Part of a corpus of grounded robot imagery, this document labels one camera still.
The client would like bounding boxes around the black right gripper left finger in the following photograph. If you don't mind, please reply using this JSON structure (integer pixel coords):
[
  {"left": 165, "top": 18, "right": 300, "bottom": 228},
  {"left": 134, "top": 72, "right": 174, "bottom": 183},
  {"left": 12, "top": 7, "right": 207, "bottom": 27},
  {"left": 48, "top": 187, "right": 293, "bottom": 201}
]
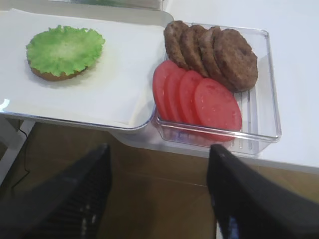
[{"left": 0, "top": 144, "right": 112, "bottom": 239}]

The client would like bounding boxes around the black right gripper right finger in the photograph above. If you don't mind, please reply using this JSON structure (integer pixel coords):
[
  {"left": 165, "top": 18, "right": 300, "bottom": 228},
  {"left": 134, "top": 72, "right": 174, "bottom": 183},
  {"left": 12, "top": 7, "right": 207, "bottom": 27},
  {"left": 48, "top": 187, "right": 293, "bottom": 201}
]
[{"left": 206, "top": 144, "right": 319, "bottom": 239}]

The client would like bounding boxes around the green lettuce leaf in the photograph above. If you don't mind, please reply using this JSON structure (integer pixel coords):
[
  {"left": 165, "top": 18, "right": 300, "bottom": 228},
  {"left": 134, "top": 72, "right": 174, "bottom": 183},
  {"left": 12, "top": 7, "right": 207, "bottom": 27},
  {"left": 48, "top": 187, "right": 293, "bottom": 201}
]
[{"left": 26, "top": 25, "right": 105, "bottom": 76}]

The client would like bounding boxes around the clear lettuce and cheese container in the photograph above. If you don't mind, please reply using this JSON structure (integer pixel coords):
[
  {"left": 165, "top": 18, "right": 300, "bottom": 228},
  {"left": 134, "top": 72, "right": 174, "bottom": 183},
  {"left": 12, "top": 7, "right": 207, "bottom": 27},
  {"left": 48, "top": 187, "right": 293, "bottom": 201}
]
[{"left": 45, "top": 0, "right": 170, "bottom": 11}]

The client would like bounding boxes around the clear patty and tomato container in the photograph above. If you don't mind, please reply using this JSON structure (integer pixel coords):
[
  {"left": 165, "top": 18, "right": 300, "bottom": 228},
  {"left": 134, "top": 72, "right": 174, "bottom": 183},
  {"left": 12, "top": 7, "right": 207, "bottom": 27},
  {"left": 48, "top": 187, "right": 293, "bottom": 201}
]
[{"left": 152, "top": 27, "right": 282, "bottom": 156}]

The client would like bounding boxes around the white table leg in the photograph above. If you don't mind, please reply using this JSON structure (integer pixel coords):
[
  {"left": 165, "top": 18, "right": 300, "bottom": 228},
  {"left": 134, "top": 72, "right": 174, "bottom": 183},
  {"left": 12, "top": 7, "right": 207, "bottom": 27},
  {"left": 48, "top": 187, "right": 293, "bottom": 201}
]
[{"left": 0, "top": 117, "right": 35, "bottom": 185}]

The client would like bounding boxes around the red tomato slice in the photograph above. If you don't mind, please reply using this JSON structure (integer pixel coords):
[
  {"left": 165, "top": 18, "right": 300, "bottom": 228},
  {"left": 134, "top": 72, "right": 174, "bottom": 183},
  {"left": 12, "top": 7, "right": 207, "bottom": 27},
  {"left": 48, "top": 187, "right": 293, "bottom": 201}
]
[
  {"left": 193, "top": 78, "right": 242, "bottom": 131},
  {"left": 153, "top": 60, "right": 177, "bottom": 120},
  {"left": 178, "top": 70, "right": 202, "bottom": 125},
  {"left": 164, "top": 68, "right": 186, "bottom": 122}
]

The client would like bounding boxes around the white parchment paper sheet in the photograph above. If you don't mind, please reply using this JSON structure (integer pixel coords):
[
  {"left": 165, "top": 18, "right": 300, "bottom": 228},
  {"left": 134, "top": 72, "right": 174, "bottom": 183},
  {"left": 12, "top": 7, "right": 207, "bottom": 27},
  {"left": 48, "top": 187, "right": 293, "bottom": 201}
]
[{"left": 0, "top": 9, "right": 164, "bottom": 125}]

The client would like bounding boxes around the bottom bun half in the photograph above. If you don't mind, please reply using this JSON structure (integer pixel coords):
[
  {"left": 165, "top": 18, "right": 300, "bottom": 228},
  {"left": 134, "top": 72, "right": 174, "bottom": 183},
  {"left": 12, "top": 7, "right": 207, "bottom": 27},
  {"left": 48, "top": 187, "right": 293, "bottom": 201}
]
[{"left": 30, "top": 67, "right": 87, "bottom": 82}]

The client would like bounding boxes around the metal baking tray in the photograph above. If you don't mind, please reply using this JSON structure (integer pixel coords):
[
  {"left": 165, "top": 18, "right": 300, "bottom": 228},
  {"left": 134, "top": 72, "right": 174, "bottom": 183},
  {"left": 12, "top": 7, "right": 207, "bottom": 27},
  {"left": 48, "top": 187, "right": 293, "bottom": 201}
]
[{"left": 0, "top": 8, "right": 174, "bottom": 130}]

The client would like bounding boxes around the brown meat patty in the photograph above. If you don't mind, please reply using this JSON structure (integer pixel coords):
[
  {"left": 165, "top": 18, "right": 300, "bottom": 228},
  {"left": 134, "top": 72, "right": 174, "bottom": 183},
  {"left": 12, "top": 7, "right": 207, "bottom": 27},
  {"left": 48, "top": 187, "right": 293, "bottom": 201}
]
[
  {"left": 213, "top": 28, "right": 258, "bottom": 92},
  {"left": 180, "top": 25, "right": 208, "bottom": 77},
  {"left": 198, "top": 26, "right": 225, "bottom": 84},
  {"left": 163, "top": 20, "right": 189, "bottom": 70}
]

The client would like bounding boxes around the black cable under table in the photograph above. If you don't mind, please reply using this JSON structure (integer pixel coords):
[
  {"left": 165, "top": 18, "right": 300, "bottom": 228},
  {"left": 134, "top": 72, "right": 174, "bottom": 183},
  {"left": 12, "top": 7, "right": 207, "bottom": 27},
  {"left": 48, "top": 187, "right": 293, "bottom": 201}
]
[{"left": 14, "top": 121, "right": 30, "bottom": 190}]

